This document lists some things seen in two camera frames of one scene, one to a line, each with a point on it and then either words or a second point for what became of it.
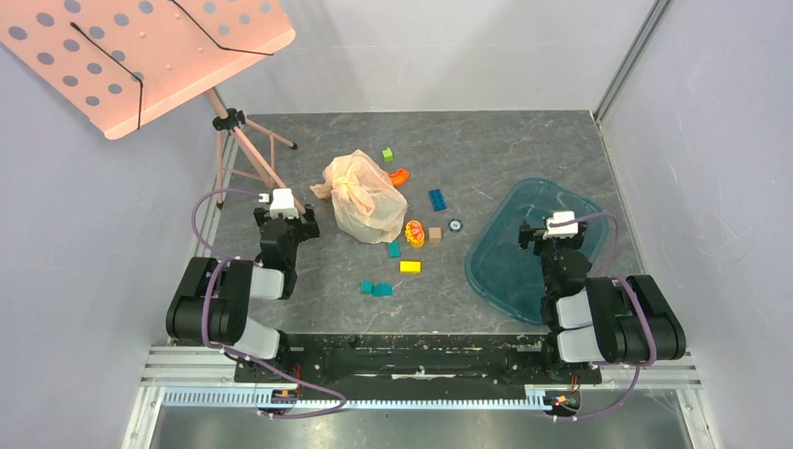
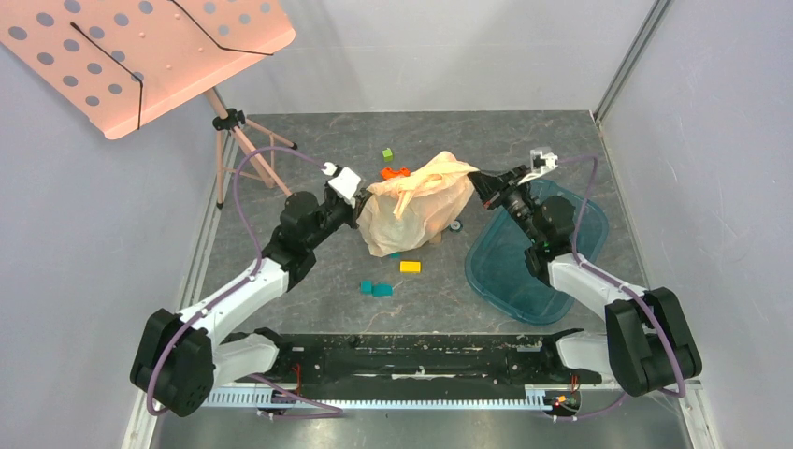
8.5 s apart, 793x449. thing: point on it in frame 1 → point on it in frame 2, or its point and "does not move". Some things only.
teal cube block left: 366,286 does not move
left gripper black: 307,230 → 353,212
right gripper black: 529,235 → 492,191
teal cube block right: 382,290 does not move
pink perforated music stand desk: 122,64 does not move
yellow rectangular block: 410,267 does not move
